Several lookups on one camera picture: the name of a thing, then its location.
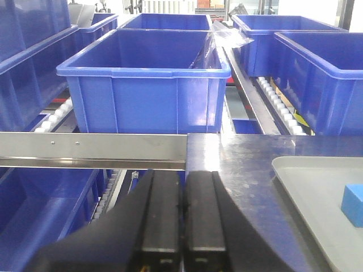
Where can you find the blue plastic bin far right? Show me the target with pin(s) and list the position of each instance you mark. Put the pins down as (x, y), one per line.
(255, 57)

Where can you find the blue plastic bin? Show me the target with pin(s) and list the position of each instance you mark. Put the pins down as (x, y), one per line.
(157, 81)
(40, 206)
(320, 73)
(255, 57)
(36, 36)
(169, 21)

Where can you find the blue plastic bin lower left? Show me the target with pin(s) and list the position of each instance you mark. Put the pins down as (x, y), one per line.
(40, 206)

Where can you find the white roller track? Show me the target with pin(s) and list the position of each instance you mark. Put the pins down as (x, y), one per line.
(279, 109)
(55, 119)

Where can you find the white roller track right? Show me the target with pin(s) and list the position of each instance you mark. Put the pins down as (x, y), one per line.
(279, 109)

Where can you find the white roller track left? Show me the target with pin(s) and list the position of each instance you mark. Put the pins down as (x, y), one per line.
(55, 119)

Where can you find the blue foam cube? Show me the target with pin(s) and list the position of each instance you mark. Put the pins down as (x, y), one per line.
(351, 204)

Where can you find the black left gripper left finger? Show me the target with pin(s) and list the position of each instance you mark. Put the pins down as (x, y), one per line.
(140, 233)

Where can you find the steel shelf front rail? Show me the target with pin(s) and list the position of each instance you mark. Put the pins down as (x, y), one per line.
(93, 151)

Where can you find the grey metal tray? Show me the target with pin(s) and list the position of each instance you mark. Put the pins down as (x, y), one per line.
(316, 184)

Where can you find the clear plastic bag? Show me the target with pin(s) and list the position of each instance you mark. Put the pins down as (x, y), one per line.
(218, 37)

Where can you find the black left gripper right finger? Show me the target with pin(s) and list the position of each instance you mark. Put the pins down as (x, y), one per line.
(218, 235)

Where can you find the blue plastic bin far centre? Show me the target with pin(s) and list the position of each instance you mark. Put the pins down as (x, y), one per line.
(169, 21)

